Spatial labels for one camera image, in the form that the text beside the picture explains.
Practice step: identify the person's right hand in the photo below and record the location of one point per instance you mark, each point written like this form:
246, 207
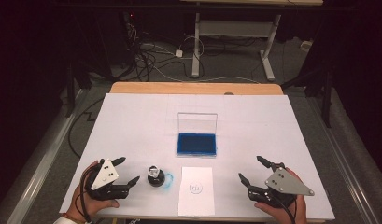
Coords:
291, 214

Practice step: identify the large white table cover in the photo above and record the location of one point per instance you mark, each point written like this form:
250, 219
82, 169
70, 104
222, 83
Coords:
132, 124

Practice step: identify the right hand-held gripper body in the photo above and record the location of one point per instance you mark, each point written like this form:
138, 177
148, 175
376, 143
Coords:
282, 182

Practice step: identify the black round stamp cap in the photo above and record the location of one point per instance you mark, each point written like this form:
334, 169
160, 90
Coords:
156, 182

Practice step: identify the white paper sheet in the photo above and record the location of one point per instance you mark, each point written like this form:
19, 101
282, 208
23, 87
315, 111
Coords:
204, 203

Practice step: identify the wooden table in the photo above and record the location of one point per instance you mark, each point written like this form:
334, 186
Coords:
195, 88

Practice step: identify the small white floor box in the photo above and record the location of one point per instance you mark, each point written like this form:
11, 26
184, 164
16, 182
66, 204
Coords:
306, 45

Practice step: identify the white metal frame desk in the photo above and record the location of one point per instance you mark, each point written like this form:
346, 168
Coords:
235, 28

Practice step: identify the blue ink pad clear case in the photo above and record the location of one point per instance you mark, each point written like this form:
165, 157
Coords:
196, 144

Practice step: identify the person's left hand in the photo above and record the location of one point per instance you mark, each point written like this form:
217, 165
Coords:
82, 205

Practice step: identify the grey metal floor rail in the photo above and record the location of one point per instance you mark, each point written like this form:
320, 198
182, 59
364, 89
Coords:
39, 174
341, 155

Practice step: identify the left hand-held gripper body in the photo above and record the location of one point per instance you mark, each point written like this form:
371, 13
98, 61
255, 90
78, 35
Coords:
104, 175

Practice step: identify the white power adapter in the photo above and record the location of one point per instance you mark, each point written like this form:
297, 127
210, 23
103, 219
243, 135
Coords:
178, 53

